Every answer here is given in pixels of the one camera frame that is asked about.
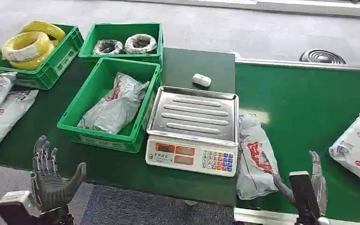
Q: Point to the white electronic weighing scale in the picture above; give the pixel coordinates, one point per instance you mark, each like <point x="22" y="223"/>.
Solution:
<point x="195" y="124"/>

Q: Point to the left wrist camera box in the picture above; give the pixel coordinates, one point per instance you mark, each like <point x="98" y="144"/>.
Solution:
<point x="15" y="205"/>

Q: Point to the green crate with yellow coils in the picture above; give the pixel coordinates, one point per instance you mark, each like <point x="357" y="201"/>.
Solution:
<point x="51" y="66"/>

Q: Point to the small white plastic device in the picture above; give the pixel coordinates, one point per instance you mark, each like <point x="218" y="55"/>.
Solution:
<point x="201" y="80"/>

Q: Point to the green crate with parcel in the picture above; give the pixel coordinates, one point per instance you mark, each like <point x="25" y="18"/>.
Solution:
<point x="86" y="96"/>

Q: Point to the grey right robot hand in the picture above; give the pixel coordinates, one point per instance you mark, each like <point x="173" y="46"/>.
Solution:
<point x="321" y="192"/>

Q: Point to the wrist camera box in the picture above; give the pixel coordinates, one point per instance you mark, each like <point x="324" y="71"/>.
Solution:
<point x="15" y="205"/>
<point x="304" y="198"/>

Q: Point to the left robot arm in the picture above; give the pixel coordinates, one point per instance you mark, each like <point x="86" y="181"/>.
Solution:
<point x="59" y="217"/>

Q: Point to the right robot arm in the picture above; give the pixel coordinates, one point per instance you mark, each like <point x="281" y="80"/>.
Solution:
<point x="324" y="221"/>

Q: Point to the green conveyor belt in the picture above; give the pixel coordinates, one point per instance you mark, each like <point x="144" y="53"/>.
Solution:
<point x="307" y="108"/>

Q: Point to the green crate with wrapped coils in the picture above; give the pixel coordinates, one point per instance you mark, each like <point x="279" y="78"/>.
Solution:
<point x="121" y="29"/>

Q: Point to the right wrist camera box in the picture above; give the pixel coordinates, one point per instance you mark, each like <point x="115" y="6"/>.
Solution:
<point x="304" y="198"/>

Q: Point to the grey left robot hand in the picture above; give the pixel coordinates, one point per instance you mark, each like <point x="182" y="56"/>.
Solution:
<point x="51" y="189"/>

